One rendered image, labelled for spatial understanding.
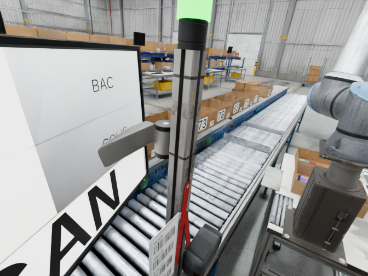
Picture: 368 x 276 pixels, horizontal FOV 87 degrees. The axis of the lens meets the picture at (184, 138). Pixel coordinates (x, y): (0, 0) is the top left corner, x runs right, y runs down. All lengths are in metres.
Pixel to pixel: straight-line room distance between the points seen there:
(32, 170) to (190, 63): 0.24
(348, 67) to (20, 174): 1.09
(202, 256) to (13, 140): 0.47
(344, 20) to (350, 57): 16.12
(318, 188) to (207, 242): 0.60
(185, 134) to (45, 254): 0.24
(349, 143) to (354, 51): 0.38
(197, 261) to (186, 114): 0.38
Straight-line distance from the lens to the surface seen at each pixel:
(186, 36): 0.31
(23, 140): 0.25
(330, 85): 1.07
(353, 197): 1.06
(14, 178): 0.25
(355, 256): 1.30
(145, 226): 1.06
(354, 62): 1.09
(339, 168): 1.03
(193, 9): 0.31
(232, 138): 2.00
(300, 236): 1.19
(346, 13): 17.26
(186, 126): 0.33
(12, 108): 0.24
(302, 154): 2.00
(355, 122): 0.95
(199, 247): 0.58
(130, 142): 0.37
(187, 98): 0.32
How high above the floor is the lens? 1.55
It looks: 25 degrees down
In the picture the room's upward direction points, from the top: 5 degrees clockwise
